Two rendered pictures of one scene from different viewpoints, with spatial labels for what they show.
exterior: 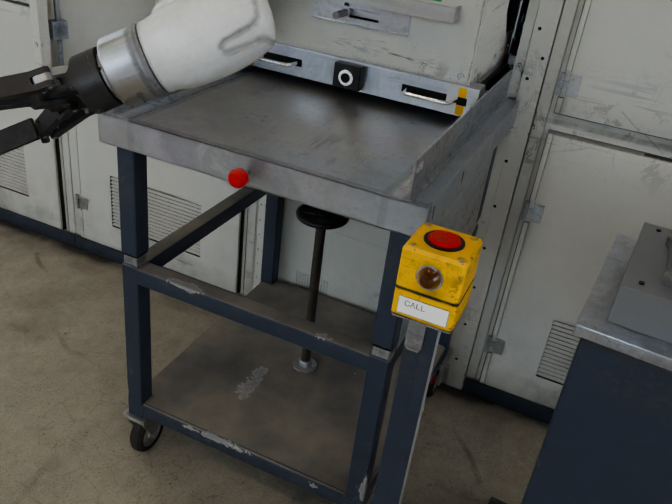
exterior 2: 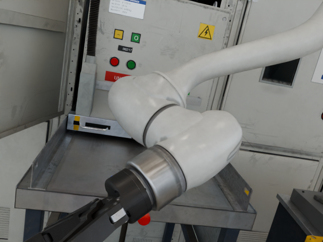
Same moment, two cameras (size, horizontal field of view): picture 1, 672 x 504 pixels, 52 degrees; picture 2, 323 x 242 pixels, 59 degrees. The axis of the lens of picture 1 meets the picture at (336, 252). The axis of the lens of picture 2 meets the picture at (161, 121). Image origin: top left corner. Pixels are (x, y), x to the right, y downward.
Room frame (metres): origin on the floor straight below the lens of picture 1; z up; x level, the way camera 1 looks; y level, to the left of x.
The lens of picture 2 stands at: (0.49, 0.50, 1.23)
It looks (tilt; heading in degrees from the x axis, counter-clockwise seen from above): 15 degrees down; 329
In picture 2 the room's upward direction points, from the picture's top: 12 degrees clockwise
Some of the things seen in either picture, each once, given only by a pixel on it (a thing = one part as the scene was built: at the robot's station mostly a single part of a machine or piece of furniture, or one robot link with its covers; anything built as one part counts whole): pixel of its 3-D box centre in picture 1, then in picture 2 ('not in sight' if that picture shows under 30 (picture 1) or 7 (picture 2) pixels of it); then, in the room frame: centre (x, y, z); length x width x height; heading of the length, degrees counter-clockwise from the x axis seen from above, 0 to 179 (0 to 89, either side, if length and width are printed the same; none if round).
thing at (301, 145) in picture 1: (333, 118); (137, 157); (1.37, 0.04, 0.82); 0.68 x 0.62 x 0.06; 159
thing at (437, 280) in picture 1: (427, 280); not in sight; (0.69, -0.11, 0.87); 0.03 x 0.01 x 0.03; 69
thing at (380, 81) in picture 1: (355, 72); (139, 130); (1.45, 0.01, 0.90); 0.54 x 0.05 x 0.06; 69
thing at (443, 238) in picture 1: (444, 242); not in sight; (0.74, -0.13, 0.90); 0.04 x 0.04 x 0.02
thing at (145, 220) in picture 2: (241, 176); (143, 216); (1.03, 0.17, 0.82); 0.04 x 0.03 x 0.03; 159
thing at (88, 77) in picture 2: not in sight; (87, 88); (1.45, 0.24, 1.04); 0.08 x 0.05 x 0.17; 159
